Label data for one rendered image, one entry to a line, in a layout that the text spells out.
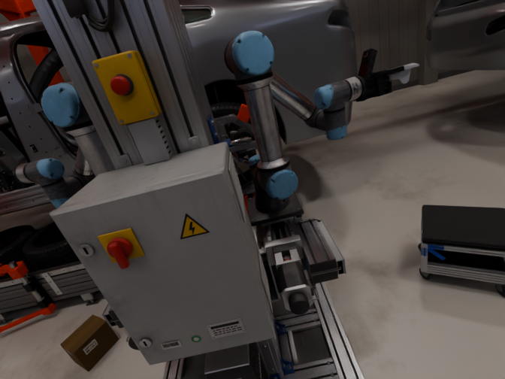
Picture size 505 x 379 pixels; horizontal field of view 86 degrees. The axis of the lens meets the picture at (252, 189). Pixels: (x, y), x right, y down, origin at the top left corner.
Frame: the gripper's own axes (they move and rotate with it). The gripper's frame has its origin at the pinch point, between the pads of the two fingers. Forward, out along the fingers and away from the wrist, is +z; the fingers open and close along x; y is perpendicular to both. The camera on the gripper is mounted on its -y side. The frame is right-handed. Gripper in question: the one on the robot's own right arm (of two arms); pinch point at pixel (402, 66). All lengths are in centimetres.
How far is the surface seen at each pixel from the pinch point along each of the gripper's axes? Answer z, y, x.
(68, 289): -202, 89, -123
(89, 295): -189, 98, -121
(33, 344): -229, 111, -106
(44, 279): -212, 75, -124
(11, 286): -238, 73, -131
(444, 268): 25, 108, -12
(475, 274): 34, 110, -3
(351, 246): 6, 115, -71
